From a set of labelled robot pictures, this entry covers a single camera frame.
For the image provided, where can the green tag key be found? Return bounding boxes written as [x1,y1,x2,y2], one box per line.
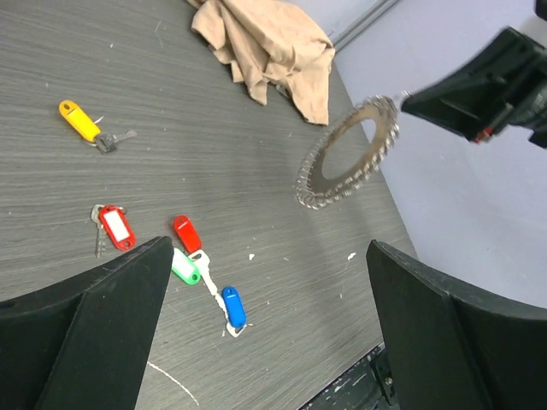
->
[171,248,201,285]

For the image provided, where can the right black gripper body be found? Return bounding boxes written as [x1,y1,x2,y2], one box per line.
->
[472,44,546,149]

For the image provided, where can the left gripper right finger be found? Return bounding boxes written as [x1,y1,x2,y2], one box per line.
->
[366,240,546,410]

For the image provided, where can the yellow tag key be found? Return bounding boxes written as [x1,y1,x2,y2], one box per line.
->
[58,100,138,155]

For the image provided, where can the red tag key on table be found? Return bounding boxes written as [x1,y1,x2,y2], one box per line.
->
[173,214,227,317]

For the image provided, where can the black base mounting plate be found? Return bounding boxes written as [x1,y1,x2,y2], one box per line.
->
[300,342,400,410]

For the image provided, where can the beige crumpled cloth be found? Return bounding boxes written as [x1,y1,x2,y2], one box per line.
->
[190,0,335,126]

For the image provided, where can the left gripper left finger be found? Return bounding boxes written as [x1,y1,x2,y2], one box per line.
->
[1,237,174,410]

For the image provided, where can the large metal keyring strip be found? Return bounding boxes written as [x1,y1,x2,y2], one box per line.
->
[295,91,410,210]

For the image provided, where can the blue tag key centre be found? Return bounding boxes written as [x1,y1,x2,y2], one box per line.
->
[221,286,247,337]

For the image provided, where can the red tag key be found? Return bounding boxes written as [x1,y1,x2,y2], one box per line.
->
[173,214,227,317]
[90,204,136,258]

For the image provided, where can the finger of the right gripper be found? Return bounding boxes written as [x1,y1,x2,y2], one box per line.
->
[401,27,538,141]

